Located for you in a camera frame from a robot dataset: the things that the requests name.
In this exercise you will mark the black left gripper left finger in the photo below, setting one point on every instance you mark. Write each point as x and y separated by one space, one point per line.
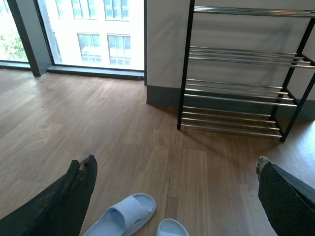
60 209

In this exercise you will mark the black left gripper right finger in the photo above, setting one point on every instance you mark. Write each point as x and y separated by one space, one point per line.
288 202

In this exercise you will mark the light blue slide sandal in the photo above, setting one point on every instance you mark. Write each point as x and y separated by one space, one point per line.
125 217
171 227

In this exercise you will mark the black metal shoe rack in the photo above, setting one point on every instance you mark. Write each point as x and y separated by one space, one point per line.
249 66

